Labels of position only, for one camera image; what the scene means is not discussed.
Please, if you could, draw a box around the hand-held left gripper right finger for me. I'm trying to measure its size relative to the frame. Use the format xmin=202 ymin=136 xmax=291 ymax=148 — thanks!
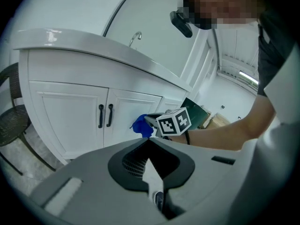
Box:
xmin=150 ymin=137 xmax=237 ymax=220

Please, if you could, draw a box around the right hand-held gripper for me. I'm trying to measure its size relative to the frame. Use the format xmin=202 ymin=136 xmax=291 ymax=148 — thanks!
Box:
xmin=144 ymin=106 xmax=192 ymax=138

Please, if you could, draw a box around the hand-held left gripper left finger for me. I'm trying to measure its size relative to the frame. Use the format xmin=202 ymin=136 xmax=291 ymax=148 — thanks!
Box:
xmin=30 ymin=137 xmax=169 ymax=225

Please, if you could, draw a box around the blue cloth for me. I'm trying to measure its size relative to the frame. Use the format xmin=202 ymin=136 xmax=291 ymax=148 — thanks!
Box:
xmin=129 ymin=113 xmax=154 ymax=138

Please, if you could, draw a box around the white cabinet door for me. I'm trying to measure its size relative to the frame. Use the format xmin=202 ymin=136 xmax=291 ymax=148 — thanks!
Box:
xmin=29 ymin=80 xmax=110 ymax=160
xmin=103 ymin=89 xmax=164 ymax=147

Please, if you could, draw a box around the person's right forearm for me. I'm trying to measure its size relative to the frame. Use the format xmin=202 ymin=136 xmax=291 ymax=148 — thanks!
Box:
xmin=168 ymin=94 xmax=277 ymax=151

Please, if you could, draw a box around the white sink cabinet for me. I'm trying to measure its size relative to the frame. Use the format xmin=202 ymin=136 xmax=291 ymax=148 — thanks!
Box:
xmin=13 ymin=28 xmax=195 ymax=166

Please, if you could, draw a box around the dark green board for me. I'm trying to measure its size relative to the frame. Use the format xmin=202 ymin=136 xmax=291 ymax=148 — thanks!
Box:
xmin=181 ymin=97 xmax=210 ymax=130

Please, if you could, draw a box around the large brown cardboard box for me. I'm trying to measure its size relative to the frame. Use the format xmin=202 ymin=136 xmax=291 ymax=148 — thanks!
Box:
xmin=203 ymin=112 xmax=233 ymax=129

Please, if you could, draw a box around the person's left black shoe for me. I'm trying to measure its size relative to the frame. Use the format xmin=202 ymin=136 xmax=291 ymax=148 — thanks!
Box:
xmin=153 ymin=191 xmax=164 ymax=211

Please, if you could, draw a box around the chrome faucet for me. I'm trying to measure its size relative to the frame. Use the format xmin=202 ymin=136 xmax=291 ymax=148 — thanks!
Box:
xmin=128 ymin=31 xmax=143 ymax=51

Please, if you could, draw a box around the black mesh chair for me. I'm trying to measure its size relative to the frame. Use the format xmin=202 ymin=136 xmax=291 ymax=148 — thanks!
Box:
xmin=0 ymin=62 xmax=57 ymax=176

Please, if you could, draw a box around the white window blind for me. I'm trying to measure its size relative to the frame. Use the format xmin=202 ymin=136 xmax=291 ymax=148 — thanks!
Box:
xmin=103 ymin=0 xmax=196 ymax=79

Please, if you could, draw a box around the white ceiling light bar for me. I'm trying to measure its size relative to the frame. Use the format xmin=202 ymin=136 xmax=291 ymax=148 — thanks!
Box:
xmin=238 ymin=69 xmax=258 ymax=77

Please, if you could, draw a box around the person's head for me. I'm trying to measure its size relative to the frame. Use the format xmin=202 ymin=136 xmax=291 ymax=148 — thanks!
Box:
xmin=180 ymin=0 xmax=268 ymax=30

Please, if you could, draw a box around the person's black shirt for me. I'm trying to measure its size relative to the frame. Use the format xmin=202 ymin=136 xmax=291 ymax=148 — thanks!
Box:
xmin=257 ymin=7 xmax=296 ymax=97

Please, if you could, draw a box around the black door handle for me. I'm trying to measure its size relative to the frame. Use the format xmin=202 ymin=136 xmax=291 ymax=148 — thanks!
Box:
xmin=106 ymin=103 xmax=114 ymax=128
xmin=98 ymin=104 xmax=105 ymax=129

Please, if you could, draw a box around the black head camera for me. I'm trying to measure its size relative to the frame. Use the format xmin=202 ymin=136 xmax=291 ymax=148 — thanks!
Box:
xmin=170 ymin=7 xmax=193 ymax=38

